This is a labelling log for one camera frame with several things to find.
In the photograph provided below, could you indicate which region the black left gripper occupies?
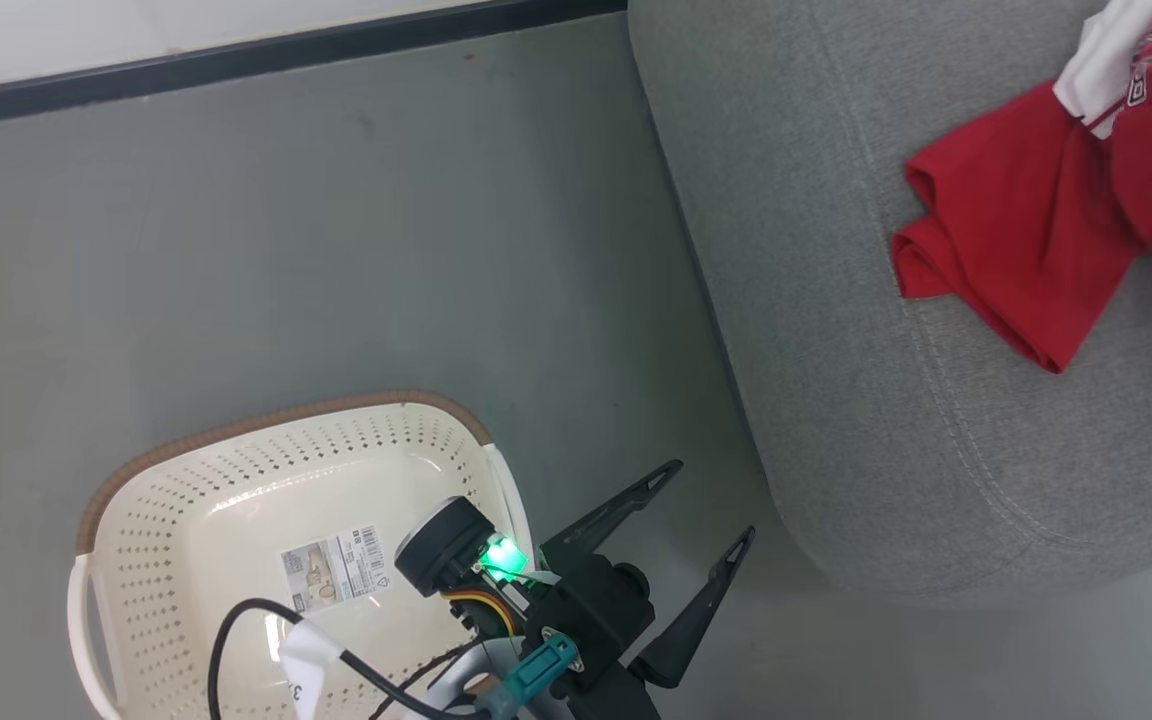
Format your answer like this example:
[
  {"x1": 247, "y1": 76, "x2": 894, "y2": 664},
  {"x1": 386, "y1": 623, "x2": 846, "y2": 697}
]
[{"x1": 479, "y1": 459, "x2": 757, "y2": 720}]

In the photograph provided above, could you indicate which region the red and white jersey garment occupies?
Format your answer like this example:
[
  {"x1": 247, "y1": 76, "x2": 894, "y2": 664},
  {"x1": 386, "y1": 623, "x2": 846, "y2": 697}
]
[{"x1": 891, "y1": 0, "x2": 1152, "y2": 375}]

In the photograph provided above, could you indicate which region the cream perforated laundry basket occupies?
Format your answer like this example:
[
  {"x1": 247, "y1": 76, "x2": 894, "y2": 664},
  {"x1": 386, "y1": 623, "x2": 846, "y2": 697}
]
[{"x1": 66, "y1": 390, "x2": 537, "y2": 720}]

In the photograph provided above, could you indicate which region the grey fabric sofa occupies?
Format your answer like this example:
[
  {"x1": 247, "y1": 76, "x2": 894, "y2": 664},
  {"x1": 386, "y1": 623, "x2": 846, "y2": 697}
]
[{"x1": 626, "y1": 0, "x2": 1152, "y2": 609}]

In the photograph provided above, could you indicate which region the paper product label sticker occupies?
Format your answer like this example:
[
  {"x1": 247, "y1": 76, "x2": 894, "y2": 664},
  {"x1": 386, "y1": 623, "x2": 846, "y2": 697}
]
[{"x1": 281, "y1": 523, "x2": 392, "y2": 613}]

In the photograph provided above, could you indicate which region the black baseboard strip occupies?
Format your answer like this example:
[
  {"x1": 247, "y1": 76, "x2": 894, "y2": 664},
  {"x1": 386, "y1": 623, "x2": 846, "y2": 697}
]
[{"x1": 0, "y1": 0, "x2": 629, "y2": 133}]

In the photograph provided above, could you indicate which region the teal cable connector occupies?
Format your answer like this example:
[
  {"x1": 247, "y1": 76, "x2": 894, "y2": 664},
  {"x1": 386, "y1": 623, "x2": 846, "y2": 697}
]
[{"x1": 499, "y1": 632, "x2": 582, "y2": 719}]

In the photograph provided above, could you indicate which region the yellow orange wire bundle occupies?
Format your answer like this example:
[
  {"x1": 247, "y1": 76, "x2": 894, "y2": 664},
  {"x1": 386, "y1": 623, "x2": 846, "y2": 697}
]
[{"x1": 441, "y1": 585, "x2": 522, "y2": 637}]

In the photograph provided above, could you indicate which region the thin black cable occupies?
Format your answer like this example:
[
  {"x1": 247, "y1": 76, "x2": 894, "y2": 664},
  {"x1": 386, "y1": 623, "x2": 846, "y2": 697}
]
[{"x1": 368, "y1": 640, "x2": 482, "y2": 720}]

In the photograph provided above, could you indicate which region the white cable tag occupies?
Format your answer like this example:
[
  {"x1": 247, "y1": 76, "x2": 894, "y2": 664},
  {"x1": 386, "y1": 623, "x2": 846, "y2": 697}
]
[{"x1": 276, "y1": 620, "x2": 347, "y2": 720}]

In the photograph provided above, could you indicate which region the thick black cable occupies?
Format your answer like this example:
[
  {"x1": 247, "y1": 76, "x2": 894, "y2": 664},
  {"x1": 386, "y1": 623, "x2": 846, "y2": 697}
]
[{"x1": 208, "y1": 598, "x2": 497, "y2": 720}]

